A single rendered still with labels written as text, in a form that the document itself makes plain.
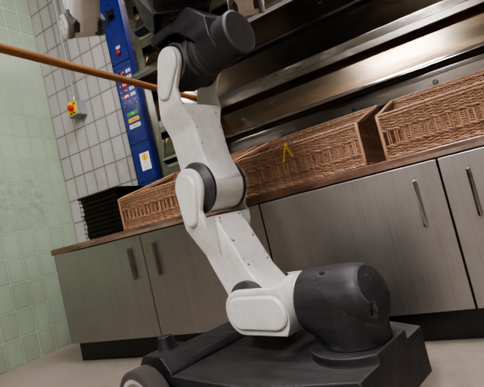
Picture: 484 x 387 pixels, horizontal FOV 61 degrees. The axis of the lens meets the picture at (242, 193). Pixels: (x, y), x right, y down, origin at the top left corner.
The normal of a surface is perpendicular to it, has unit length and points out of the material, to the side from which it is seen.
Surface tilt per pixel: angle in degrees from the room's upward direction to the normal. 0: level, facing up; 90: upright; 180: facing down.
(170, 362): 45
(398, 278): 90
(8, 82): 90
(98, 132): 90
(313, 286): 51
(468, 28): 70
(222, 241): 90
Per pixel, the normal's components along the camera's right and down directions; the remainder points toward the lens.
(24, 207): 0.84, -0.23
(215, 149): 0.66, -0.31
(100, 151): -0.48, 0.05
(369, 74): -0.53, -0.28
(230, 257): -0.68, 0.11
